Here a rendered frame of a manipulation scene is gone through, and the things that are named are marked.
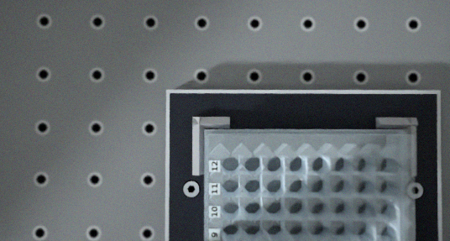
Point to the grey perforated base plate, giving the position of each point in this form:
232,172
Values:
83,92

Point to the clear well plate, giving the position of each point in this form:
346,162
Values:
304,184

